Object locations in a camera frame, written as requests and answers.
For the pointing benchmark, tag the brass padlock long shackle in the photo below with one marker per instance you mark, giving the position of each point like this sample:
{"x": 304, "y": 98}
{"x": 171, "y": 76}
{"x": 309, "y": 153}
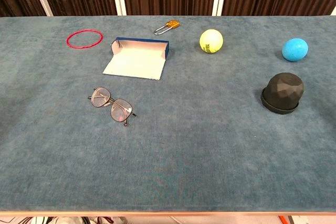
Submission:
{"x": 173, "y": 24}

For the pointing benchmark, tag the blue shallow cardboard box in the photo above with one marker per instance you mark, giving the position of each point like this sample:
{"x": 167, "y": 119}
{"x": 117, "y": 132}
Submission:
{"x": 136, "y": 64}

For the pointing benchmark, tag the black faceted dome cup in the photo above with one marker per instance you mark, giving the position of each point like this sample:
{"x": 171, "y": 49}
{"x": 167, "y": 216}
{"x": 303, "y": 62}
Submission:
{"x": 283, "y": 90}

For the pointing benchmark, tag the blue ball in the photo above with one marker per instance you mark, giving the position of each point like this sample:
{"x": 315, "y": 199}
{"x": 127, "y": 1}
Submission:
{"x": 295, "y": 49}

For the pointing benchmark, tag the orange plastic piece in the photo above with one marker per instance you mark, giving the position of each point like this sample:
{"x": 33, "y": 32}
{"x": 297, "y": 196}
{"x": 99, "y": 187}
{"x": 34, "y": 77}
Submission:
{"x": 282, "y": 220}

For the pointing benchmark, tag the blue felt table cover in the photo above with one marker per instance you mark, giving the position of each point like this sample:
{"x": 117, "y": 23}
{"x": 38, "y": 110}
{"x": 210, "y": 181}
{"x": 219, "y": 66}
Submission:
{"x": 183, "y": 142}

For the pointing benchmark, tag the yellow tennis ball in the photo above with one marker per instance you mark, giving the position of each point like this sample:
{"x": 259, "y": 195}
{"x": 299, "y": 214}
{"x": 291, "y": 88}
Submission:
{"x": 211, "y": 41}

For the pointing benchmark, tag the metal-rimmed eyeglasses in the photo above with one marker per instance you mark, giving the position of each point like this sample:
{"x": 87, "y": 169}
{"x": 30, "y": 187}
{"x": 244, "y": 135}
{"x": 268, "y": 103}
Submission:
{"x": 121, "y": 110}

